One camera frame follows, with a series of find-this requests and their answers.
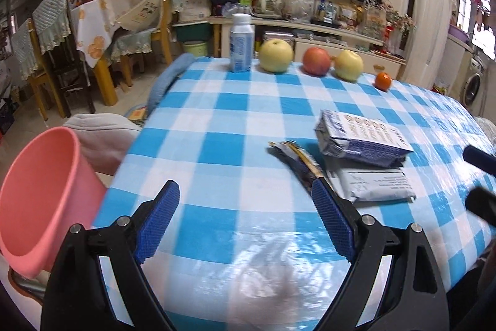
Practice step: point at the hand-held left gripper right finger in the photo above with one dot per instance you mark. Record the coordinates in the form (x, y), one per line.
(333, 216)

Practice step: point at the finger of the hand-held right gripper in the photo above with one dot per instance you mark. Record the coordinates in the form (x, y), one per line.
(480, 159)
(482, 205)

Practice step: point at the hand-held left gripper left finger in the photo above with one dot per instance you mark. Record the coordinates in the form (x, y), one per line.
(161, 214)

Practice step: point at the grey mailer bag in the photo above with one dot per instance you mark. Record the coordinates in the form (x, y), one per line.
(372, 181)

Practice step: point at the brown coffee packet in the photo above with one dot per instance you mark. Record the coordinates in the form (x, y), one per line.
(298, 160)

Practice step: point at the crushed blue milk carton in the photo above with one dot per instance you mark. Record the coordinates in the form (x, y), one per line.
(360, 135)

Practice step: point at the pink plastic bin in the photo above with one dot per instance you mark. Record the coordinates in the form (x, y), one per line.
(42, 199)

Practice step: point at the washing machine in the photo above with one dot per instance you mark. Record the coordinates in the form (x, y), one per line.
(473, 83)

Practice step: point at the blue checked tablecloth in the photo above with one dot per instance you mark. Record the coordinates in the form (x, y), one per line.
(232, 145)

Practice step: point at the orange tangerine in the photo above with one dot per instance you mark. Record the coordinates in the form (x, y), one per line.
(383, 81)

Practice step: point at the blue cushion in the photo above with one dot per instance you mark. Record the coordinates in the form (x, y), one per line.
(170, 79)

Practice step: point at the small yellow pear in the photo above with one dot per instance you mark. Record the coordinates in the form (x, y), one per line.
(348, 65)

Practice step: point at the red apple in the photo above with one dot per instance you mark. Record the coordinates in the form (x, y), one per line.
(317, 62)

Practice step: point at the white lace appliance cover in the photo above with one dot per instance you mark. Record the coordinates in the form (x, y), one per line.
(432, 5)

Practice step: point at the green plastic bucket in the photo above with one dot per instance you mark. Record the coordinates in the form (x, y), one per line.
(195, 48)

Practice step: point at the large yellow pear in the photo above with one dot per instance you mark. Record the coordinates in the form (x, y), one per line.
(276, 56)

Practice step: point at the clear gift bag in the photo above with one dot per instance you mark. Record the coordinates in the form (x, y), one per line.
(374, 19)

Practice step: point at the white television cabinet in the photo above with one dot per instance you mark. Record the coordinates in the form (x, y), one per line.
(310, 36)

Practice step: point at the green plastic basin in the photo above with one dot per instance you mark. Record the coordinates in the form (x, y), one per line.
(192, 31)

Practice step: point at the white milk bottle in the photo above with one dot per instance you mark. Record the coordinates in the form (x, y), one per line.
(242, 44)

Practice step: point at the white orange print tablecloth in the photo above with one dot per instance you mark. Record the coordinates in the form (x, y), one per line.
(93, 28)

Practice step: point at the dark chair with knitted cover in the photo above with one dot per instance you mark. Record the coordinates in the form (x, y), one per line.
(54, 44)

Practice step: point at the white sack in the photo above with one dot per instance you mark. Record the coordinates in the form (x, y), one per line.
(193, 3)

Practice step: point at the clear plastic bag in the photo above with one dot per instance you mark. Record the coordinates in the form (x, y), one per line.
(296, 5)

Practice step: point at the glass kettle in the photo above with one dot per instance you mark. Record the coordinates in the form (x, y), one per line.
(267, 2)

